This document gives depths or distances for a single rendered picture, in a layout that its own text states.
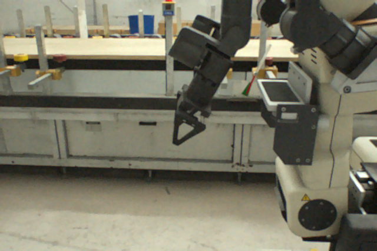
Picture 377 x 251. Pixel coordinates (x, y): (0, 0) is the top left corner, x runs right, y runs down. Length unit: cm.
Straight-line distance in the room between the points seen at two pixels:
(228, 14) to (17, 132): 227
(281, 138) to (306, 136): 6
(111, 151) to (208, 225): 88
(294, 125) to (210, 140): 160
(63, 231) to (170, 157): 85
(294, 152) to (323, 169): 10
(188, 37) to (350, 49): 31
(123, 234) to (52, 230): 42
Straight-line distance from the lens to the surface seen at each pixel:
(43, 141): 275
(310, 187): 103
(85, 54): 239
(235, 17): 72
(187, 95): 76
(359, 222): 104
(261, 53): 207
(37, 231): 231
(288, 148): 94
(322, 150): 102
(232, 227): 219
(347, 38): 76
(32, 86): 205
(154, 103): 212
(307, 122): 92
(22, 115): 247
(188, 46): 73
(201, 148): 250
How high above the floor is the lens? 131
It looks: 22 degrees down
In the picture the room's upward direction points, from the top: straight up
